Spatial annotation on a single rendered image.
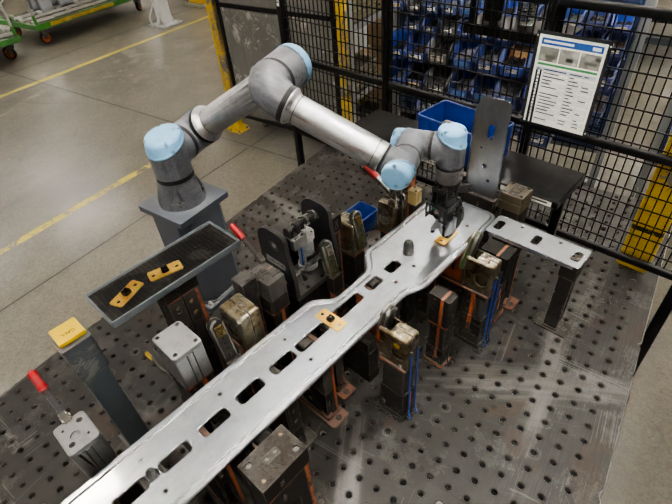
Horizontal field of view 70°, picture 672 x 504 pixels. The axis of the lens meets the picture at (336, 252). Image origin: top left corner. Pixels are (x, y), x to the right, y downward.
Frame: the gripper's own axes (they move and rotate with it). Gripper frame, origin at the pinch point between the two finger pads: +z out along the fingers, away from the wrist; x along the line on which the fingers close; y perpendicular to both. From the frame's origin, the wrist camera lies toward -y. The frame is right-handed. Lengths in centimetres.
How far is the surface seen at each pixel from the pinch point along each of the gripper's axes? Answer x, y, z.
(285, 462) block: 15, 81, -2
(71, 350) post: -35, 97, -12
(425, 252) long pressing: -1.1, 9.5, 2.2
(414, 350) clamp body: 16.9, 40.1, 2.7
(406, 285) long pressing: 2.7, 24.1, 2.0
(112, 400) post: -36, 96, 10
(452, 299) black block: 14.8, 19.9, 3.0
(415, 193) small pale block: -16.2, -6.3, -3.8
